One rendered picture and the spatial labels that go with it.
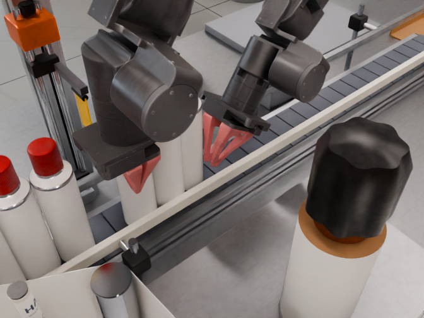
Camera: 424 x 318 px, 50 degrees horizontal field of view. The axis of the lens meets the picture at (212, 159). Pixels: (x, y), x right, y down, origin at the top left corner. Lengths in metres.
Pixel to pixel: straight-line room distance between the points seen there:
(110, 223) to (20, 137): 0.35
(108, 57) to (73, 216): 0.25
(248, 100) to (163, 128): 0.30
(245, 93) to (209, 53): 0.51
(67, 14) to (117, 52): 2.92
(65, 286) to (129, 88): 0.20
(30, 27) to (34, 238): 0.25
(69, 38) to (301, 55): 2.51
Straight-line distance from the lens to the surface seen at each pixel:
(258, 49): 0.68
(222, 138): 0.68
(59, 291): 0.48
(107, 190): 0.83
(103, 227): 0.72
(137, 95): 0.39
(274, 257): 0.67
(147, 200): 0.66
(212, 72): 1.10
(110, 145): 0.50
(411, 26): 1.39
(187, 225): 0.73
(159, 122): 0.39
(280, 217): 0.72
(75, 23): 3.23
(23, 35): 0.55
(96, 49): 0.45
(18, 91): 2.67
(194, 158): 0.69
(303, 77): 0.63
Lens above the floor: 1.43
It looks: 44 degrees down
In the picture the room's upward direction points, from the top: straight up
